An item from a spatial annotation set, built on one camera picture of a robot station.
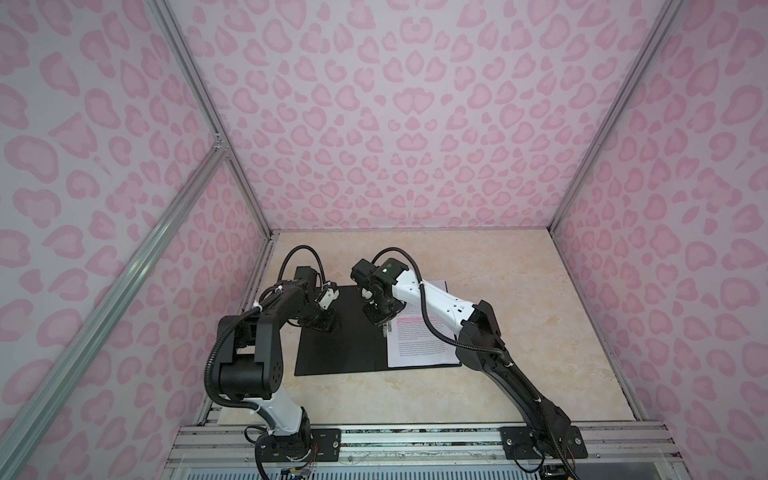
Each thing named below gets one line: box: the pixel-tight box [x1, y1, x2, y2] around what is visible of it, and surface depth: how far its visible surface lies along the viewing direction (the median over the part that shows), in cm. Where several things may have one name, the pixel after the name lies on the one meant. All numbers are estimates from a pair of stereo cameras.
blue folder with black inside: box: [294, 285, 462, 376], surface depth 90 cm
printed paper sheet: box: [388, 280, 461, 368], surface depth 90 cm
